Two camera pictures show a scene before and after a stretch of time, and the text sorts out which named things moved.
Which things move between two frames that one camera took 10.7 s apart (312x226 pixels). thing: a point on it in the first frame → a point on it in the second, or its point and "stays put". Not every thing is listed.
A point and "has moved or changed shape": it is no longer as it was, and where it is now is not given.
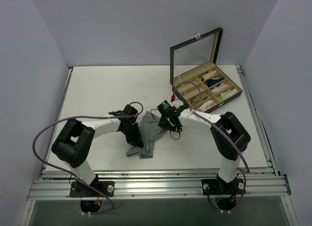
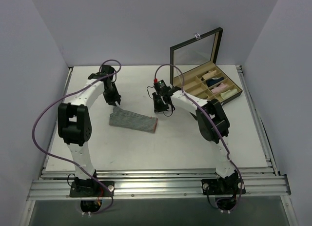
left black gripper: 133,135 → 111,98
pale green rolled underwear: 228,93 stays put
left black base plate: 77,189 stays put
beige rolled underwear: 209,74 stays put
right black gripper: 167,121 → 159,106
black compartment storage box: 196,79 stays put
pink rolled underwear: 218,89 stays put
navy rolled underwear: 210,82 stays put
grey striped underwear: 150,130 has moved or changed shape
